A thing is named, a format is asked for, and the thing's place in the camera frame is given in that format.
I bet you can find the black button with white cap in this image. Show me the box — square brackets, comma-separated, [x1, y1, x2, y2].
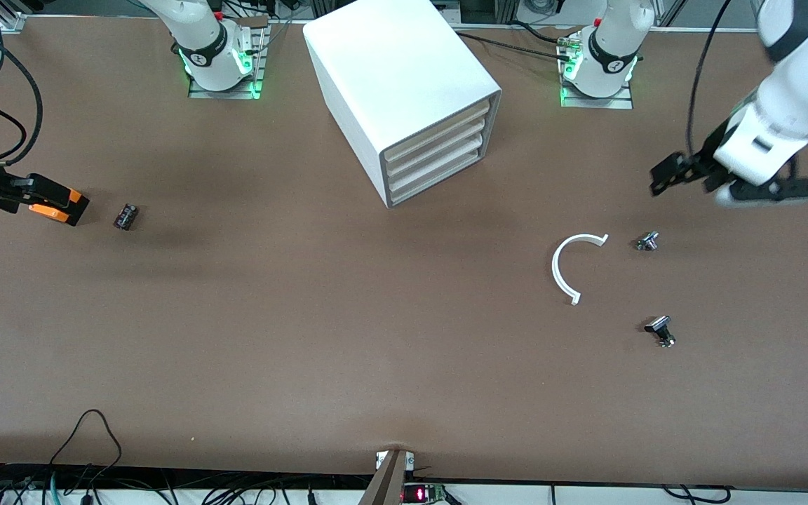
[644, 316, 677, 349]

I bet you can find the orange box with black base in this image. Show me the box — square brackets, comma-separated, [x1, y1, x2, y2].
[29, 188, 90, 227]

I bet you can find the device with red light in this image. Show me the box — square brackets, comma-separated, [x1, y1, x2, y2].
[401, 481, 450, 505]

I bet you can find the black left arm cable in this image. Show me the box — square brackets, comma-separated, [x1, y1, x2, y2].
[686, 0, 734, 156]

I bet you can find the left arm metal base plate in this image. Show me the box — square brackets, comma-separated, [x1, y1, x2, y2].
[560, 79, 635, 110]

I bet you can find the white half ring bracket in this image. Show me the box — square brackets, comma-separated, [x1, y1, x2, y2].
[551, 234, 610, 307]

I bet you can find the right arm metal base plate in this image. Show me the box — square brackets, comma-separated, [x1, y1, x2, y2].
[188, 21, 269, 100]

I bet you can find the black cable behind cabinet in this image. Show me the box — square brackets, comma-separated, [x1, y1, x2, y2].
[454, 21, 573, 60]

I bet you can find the black looped cable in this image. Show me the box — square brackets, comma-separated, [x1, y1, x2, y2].
[46, 409, 124, 505]

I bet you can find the black cable under table edge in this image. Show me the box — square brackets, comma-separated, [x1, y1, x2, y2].
[660, 484, 734, 504]

